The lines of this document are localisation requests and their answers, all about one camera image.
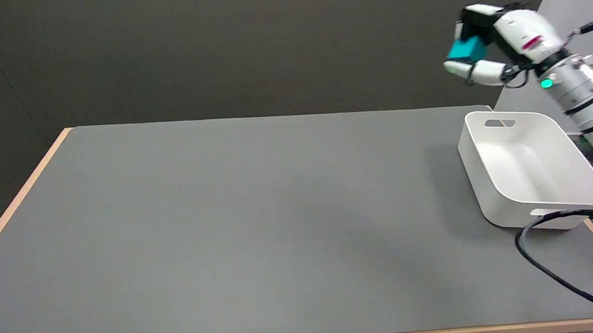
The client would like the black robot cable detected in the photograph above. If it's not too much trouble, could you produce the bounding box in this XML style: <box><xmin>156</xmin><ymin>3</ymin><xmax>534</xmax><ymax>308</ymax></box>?
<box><xmin>513</xmin><ymin>208</ymin><xmax>593</xmax><ymax>326</ymax></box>

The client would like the white plastic box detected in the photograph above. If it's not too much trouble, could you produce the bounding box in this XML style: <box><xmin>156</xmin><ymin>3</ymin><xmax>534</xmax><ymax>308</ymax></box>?
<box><xmin>456</xmin><ymin>105</ymin><xmax>593</xmax><ymax>235</ymax></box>

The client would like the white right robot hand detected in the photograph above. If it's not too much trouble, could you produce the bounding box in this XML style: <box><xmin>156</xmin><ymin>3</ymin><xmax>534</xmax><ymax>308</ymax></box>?
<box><xmin>440</xmin><ymin>0</ymin><xmax>567</xmax><ymax>89</ymax></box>

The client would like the blue wooden cube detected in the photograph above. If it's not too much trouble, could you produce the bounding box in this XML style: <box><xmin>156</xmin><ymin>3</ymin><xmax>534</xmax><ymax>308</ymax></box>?
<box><xmin>446</xmin><ymin>36</ymin><xmax>489</xmax><ymax>64</ymax></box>

